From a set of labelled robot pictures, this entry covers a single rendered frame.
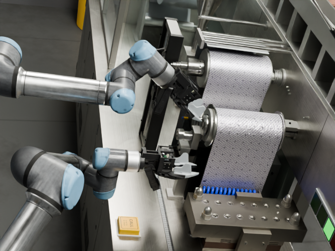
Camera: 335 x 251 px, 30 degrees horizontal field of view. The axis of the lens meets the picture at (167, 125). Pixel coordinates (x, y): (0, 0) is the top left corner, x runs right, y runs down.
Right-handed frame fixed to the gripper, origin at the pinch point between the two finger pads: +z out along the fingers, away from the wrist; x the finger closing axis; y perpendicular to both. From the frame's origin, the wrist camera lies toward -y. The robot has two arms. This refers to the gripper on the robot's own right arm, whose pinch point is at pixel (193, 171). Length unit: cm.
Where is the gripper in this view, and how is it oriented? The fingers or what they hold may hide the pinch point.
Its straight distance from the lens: 219.2
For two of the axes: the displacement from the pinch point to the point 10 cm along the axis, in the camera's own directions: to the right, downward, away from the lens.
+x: -1.4, -5.7, 8.1
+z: 9.7, 0.9, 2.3
